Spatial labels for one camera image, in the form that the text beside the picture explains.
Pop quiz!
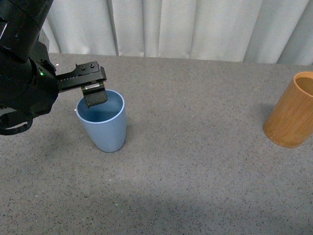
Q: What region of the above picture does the blue plastic cup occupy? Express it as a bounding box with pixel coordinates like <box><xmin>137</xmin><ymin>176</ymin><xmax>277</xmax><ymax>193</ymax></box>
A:
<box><xmin>76</xmin><ymin>90</ymin><xmax>127</xmax><ymax>152</ymax></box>

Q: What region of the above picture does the bamboo chopstick holder cup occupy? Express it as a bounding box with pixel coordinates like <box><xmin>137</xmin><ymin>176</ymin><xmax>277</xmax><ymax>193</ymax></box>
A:
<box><xmin>263</xmin><ymin>71</ymin><xmax>313</xmax><ymax>148</ymax></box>

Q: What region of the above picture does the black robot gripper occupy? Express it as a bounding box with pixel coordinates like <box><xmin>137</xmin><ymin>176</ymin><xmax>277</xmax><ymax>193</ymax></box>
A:
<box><xmin>29</xmin><ymin>58</ymin><xmax>108</xmax><ymax>108</ymax></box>

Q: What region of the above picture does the white pleated curtain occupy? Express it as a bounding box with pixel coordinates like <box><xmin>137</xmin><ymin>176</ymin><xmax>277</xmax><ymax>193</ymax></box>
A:
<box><xmin>43</xmin><ymin>0</ymin><xmax>313</xmax><ymax>65</ymax></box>

